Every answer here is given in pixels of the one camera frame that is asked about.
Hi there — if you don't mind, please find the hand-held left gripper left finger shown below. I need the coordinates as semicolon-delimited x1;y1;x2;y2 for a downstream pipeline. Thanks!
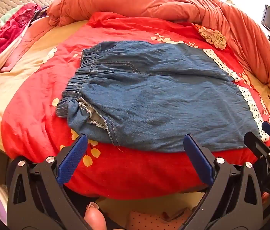
6;134;95;230

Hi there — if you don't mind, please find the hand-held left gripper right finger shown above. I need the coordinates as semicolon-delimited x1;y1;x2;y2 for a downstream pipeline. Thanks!
183;134;266;230

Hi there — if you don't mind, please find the blue denim pants lace trim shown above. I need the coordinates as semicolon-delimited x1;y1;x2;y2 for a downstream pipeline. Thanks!
56;41;270;153

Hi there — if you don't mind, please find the person's left hand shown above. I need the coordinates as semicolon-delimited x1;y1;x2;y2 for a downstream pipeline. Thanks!
83;202;107;230

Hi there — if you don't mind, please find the red floral blanket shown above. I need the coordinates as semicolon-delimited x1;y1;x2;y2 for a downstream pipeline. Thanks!
0;11;270;200

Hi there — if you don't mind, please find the pink dotted clothing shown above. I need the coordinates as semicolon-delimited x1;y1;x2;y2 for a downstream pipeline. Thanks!
125;207;193;230

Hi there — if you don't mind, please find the pale pink cloth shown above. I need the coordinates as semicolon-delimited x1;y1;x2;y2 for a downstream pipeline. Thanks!
1;17;62;72

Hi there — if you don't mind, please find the magenta cloth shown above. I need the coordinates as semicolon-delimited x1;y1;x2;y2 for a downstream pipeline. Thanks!
0;3;42;70

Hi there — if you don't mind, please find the orange duvet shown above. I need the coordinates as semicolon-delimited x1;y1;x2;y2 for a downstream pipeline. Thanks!
46;0;270;94

